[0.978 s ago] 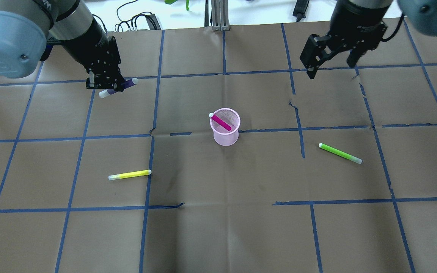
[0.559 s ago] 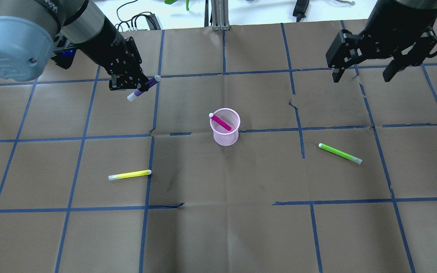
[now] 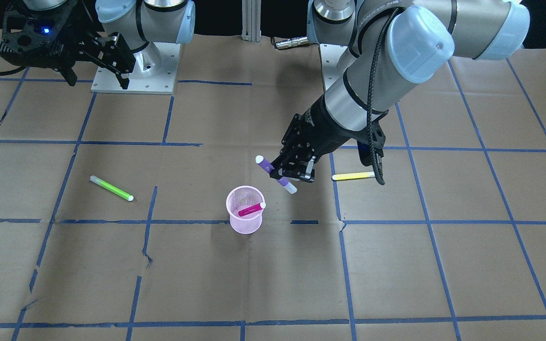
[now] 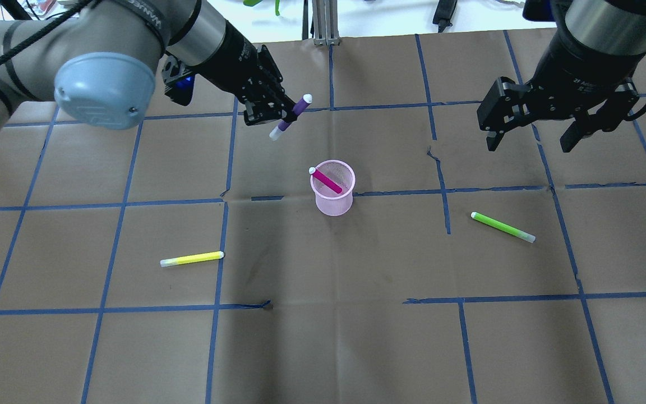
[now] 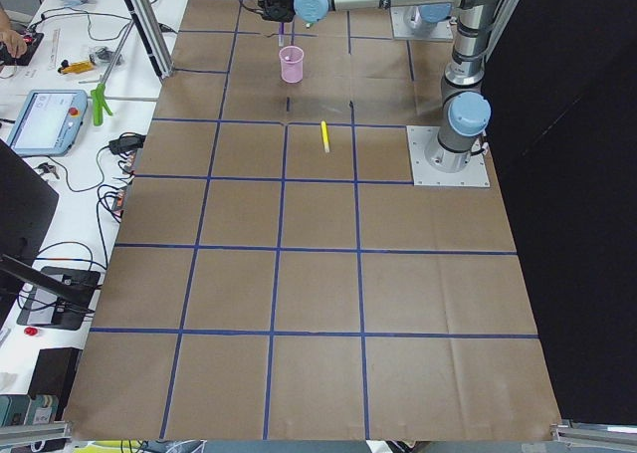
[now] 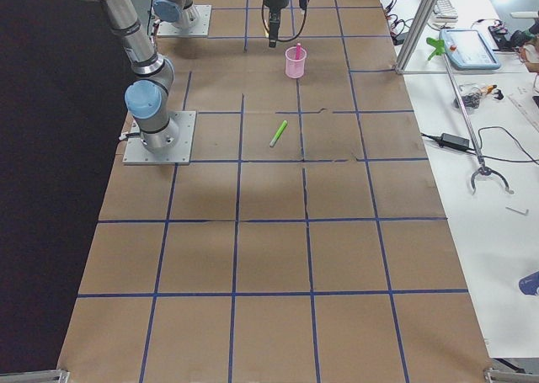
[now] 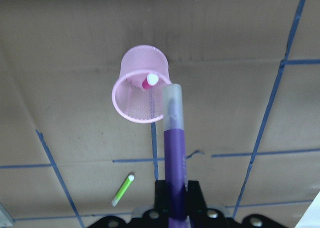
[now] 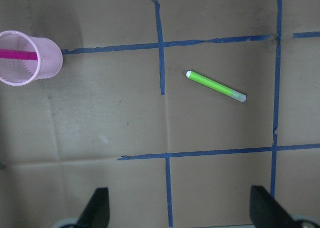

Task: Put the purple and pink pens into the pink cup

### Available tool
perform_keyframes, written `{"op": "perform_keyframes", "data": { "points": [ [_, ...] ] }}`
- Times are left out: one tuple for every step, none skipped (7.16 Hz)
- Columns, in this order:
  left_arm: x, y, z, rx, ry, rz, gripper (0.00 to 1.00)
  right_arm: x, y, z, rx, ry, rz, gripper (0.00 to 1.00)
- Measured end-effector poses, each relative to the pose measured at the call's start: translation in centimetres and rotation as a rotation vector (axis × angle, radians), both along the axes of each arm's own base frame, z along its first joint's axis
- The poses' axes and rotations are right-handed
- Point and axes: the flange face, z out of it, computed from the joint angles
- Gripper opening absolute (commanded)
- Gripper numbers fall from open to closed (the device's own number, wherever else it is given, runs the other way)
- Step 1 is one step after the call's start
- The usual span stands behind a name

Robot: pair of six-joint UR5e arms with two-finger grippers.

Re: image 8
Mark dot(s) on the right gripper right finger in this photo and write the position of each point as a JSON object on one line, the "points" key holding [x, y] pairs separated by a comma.
{"points": [[265, 211]]}

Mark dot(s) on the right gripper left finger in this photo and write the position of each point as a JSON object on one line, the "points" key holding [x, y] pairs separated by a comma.
{"points": [[97, 211]]}

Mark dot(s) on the pink pen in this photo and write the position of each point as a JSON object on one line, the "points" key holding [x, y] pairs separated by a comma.
{"points": [[18, 55]]}

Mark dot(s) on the pink mesh cup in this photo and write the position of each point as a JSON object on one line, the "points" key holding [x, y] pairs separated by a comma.
{"points": [[22, 72]]}

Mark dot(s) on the green pen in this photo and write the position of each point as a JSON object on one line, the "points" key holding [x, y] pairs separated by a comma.
{"points": [[216, 86]]}

